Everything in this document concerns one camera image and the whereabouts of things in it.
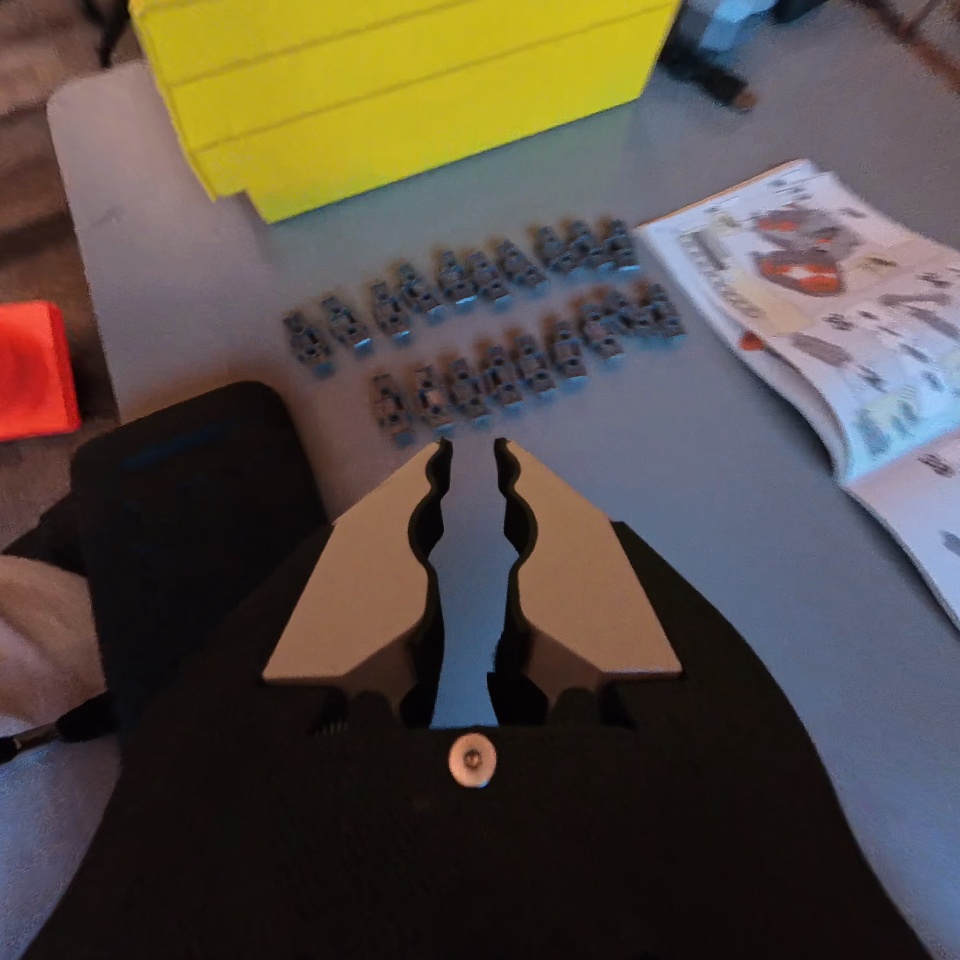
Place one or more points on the black dimpled pad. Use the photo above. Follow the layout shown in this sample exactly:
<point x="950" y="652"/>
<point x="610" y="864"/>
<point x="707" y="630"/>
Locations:
<point x="187" y="487"/>

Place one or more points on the printed instruction booklet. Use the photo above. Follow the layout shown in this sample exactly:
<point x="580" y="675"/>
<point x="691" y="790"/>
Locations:
<point x="825" y="337"/>

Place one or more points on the rows of grey track links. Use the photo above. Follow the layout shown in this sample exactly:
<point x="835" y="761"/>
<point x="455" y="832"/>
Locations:
<point x="457" y="281"/>

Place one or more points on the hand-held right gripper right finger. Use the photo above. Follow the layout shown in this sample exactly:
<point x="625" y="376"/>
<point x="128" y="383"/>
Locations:
<point x="592" y="592"/>

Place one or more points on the yellow plastic bin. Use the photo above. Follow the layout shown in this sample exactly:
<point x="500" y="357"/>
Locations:
<point x="375" y="112"/>

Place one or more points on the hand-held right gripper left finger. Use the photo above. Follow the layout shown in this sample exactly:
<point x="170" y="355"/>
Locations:
<point x="360" y="592"/>

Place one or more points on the grey desk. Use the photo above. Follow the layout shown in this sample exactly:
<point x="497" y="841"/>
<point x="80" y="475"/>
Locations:
<point x="675" y="525"/>

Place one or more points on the red storage box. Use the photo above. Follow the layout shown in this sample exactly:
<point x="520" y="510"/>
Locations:
<point x="37" y="375"/>

